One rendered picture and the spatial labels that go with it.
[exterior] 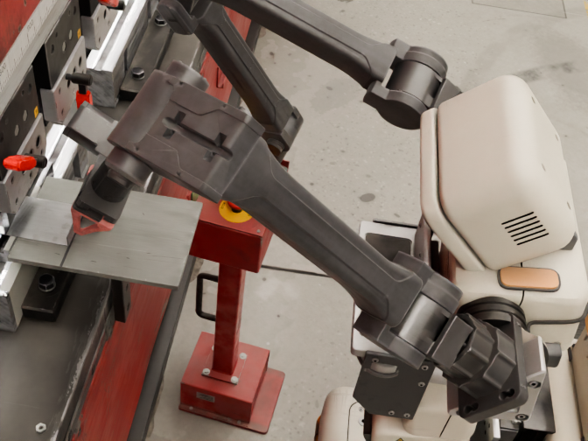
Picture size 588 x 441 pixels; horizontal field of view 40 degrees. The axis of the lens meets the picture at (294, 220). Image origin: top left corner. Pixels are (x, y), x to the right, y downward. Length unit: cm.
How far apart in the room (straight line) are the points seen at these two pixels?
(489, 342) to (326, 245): 27
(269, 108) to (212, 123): 79
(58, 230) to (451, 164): 64
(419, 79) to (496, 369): 46
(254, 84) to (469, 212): 59
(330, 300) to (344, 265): 171
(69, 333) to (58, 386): 10
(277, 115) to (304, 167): 141
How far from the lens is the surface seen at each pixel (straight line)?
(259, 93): 144
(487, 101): 104
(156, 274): 125
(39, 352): 134
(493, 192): 94
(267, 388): 230
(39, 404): 129
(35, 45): 121
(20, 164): 109
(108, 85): 168
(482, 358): 95
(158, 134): 69
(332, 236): 77
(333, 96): 321
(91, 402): 144
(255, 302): 247
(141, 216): 133
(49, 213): 134
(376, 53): 122
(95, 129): 114
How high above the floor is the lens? 198
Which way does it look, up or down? 47 degrees down
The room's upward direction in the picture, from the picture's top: 9 degrees clockwise
